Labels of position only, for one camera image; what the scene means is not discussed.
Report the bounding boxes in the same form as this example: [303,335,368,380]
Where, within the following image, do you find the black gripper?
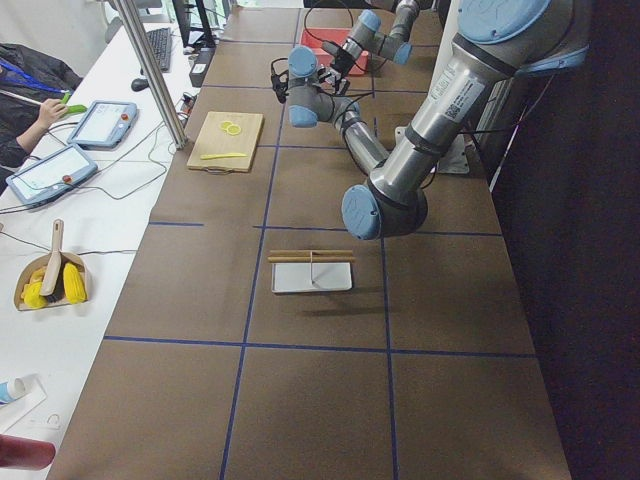
[322,40,361,95]
[270,57,289,104]

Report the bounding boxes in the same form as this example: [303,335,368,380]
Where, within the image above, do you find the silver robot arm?
[319,0,432,95]
[273,0,592,240]

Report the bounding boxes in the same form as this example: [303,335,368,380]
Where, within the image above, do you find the person hand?
[36,99,68,130]

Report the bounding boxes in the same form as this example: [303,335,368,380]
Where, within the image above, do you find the pink plastic bin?
[298,27,370,77]

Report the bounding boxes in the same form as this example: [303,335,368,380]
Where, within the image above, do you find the bamboo cutting board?
[187,111,264,173]

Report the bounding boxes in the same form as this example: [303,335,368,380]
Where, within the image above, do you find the black adapter box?
[189,48,215,88]

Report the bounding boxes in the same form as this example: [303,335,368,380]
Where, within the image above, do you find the yellow plastic knife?
[199,152,247,160]

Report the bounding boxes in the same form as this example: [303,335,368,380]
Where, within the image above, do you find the black keyboard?
[146,27,173,72]

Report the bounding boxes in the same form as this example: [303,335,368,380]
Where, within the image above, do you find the black computer mouse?
[130,78,149,92]

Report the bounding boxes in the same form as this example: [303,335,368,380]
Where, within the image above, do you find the wooden rack rod front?
[267,255,356,264]

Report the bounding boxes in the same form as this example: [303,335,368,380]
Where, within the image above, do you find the teach pendant far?
[67,101,138,150]

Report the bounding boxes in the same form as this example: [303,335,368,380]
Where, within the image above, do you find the teach pendant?
[67,101,138,150]
[6,145,98,206]

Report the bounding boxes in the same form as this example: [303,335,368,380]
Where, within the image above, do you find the white rectangular tray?
[271,262,353,294]

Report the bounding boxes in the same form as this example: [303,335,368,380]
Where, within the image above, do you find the green plastic toy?
[61,91,87,115]

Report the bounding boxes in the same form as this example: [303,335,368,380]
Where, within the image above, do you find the teach pendant near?
[6,145,98,206]

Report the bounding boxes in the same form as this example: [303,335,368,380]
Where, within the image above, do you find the person dark jacket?
[1,43,82,187]

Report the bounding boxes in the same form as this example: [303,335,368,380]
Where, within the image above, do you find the yellow toy corn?
[21,266,48,309]
[63,262,87,304]

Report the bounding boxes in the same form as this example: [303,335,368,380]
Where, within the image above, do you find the beige dustpan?
[14,252,90,311]

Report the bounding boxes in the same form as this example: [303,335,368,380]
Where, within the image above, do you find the beige hand brush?
[41,219,64,303]

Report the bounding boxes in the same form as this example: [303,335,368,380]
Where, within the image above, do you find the red cylinder bottle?
[1,435,56,470]

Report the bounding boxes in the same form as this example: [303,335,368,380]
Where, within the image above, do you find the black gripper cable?
[302,0,396,76]

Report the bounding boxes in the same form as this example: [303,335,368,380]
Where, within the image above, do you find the aluminium frame post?
[114,0,188,150]

